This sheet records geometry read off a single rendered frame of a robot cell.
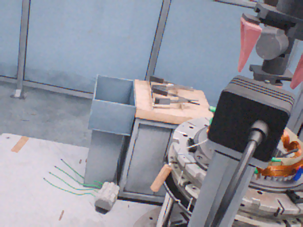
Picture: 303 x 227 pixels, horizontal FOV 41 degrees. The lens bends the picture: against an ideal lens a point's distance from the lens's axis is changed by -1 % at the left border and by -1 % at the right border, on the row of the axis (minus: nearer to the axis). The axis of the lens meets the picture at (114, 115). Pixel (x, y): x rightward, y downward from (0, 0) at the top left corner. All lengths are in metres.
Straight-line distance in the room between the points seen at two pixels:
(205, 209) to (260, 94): 0.10
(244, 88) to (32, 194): 0.89
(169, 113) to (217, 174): 0.71
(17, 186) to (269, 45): 0.73
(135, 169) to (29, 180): 0.30
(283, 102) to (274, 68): 0.79
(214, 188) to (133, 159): 0.77
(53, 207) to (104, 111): 0.28
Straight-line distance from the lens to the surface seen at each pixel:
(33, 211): 1.05
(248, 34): 0.59
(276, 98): 0.27
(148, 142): 1.03
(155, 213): 1.09
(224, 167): 0.29
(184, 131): 0.86
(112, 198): 1.07
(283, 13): 0.60
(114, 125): 1.01
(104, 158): 1.09
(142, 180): 1.10
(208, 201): 0.31
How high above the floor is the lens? 1.48
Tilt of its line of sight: 27 degrees down
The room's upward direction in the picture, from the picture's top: 11 degrees clockwise
